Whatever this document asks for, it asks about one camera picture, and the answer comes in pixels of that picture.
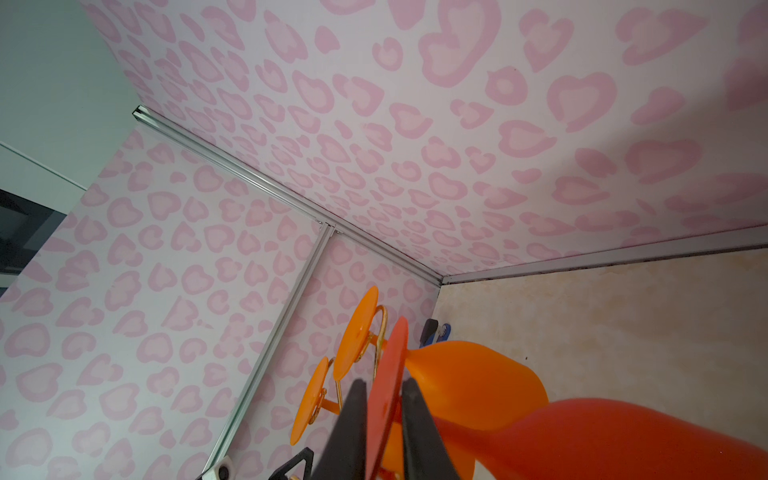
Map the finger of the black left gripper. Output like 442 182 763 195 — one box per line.
269 447 314 480

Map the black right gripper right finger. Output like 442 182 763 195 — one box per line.
401 378 460 480

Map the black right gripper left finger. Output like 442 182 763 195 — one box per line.
310 379 367 480

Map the red plastic wine glass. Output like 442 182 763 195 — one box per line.
364 316 768 480

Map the orange wine glass front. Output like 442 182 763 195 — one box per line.
290 357 343 445

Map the orange wine glass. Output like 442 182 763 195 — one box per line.
359 288 548 479
290 357 343 445

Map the orange wine glass rear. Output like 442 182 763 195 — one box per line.
359 288 548 479

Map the blue black stapler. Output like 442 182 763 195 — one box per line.
419 318 452 348

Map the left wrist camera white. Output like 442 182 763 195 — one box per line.
196 456 236 480

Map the gold wire glass rack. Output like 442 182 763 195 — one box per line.
311 304 391 480

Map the aluminium diagonal frame bar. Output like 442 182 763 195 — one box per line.
198 222 335 479

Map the aluminium frame corner post left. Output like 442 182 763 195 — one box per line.
132 105 443 287

